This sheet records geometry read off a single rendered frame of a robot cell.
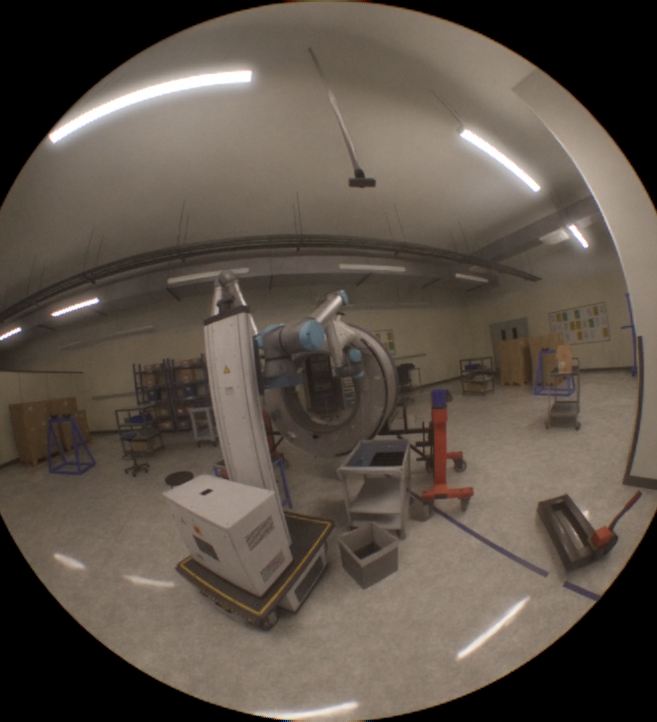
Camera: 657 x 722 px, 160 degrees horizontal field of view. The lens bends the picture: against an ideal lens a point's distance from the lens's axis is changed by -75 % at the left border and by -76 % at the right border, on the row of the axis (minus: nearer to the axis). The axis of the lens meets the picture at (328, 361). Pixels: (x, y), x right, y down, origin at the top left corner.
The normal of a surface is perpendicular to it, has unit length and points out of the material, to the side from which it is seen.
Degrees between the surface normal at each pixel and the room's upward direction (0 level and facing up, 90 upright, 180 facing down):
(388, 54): 180
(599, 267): 90
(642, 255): 90
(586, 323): 90
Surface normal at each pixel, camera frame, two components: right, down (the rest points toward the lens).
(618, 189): -0.95, 0.12
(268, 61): 0.13, 0.99
